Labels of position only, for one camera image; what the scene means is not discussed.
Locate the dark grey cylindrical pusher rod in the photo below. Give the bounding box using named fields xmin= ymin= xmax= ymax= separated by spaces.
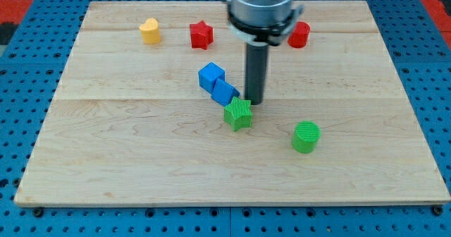
xmin=244 ymin=44 xmax=268 ymax=105

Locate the blue triangle block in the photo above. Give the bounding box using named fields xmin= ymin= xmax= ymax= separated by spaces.
xmin=211 ymin=79 xmax=240 ymax=107

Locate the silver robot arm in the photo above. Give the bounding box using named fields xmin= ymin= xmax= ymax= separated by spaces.
xmin=221 ymin=0 xmax=304 ymax=105

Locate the blue cube block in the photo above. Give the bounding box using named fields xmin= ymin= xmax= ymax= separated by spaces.
xmin=198 ymin=62 xmax=226 ymax=94

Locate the red cylinder block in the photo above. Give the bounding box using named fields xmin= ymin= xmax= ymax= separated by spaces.
xmin=288 ymin=21 xmax=311 ymax=49

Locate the red star block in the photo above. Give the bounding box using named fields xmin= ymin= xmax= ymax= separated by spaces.
xmin=190 ymin=20 xmax=214 ymax=50

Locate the green star block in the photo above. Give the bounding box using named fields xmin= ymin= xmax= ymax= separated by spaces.
xmin=223 ymin=97 xmax=252 ymax=132

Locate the green cylinder block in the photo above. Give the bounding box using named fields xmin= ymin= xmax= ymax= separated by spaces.
xmin=292 ymin=121 xmax=321 ymax=154

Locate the yellow heart block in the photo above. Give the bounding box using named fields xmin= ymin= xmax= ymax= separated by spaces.
xmin=139 ymin=18 xmax=161 ymax=44

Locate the wooden board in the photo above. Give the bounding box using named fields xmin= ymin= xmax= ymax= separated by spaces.
xmin=15 ymin=1 xmax=450 ymax=207

